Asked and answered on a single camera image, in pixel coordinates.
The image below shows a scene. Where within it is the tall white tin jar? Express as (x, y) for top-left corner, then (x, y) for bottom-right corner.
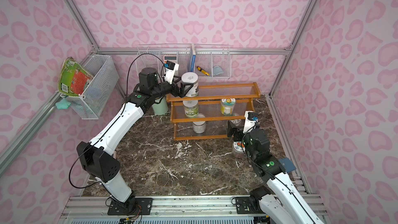
(181, 72), (199, 97)

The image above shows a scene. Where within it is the white lid green label jar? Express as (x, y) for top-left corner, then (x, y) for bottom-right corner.
(182, 100), (199, 118)

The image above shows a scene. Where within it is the strawberry lid seed jar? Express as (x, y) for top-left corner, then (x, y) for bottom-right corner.
(232, 142), (245, 159)

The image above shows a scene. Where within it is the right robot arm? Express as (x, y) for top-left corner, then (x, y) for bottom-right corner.
(227, 120), (323, 224)

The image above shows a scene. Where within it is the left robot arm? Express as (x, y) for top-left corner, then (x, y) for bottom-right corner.
(77, 67), (194, 203)

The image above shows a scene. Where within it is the orange wooden three-tier shelf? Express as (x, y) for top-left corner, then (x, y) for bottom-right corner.
(167, 83), (261, 141)

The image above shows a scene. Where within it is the small white lid jar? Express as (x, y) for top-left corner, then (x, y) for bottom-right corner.
(192, 121), (206, 134)

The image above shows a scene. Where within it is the blue book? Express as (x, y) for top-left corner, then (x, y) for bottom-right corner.
(187, 44), (197, 72)

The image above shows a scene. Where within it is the pink calculator in basket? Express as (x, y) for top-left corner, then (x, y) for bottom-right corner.
(163, 55), (178, 63)

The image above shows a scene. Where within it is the mint green pencil cup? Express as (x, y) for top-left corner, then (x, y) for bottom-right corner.
(152, 96), (169, 116)

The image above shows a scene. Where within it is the yellow utility knife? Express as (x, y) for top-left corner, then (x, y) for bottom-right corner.
(197, 66), (210, 77)

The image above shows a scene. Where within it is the blue wallet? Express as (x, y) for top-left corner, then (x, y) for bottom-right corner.
(279, 157), (296, 173)

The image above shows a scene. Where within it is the white mesh side basket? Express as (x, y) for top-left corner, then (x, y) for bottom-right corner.
(65, 55), (119, 120)

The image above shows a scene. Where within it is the green red snack bag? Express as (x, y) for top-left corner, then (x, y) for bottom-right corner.
(58, 57), (94, 96)

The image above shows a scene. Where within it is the mint star-shaped toy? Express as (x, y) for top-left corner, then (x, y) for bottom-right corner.
(56, 98), (71, 110)

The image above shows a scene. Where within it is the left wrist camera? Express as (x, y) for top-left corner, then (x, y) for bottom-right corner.
(163, 60), (179, 84)

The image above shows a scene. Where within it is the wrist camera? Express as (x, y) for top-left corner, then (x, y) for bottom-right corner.
(243, 111), (259, 134)
(163, 60), (179, 84)

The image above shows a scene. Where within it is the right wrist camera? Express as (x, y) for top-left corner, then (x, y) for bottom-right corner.
(243, 111), (259, 134)

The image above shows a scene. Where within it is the white wire wall basket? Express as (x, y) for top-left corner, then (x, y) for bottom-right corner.
(136, 44), (232, 79)

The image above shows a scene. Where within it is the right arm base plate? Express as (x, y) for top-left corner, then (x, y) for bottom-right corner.
(231, 196), (259, 214)

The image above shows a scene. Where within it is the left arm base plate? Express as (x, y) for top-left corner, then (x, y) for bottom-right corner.
(107, 198), (153, 216)

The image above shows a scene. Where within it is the aluminium front rail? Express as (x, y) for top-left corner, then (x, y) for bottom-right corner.
(59, 195), (330, 224)

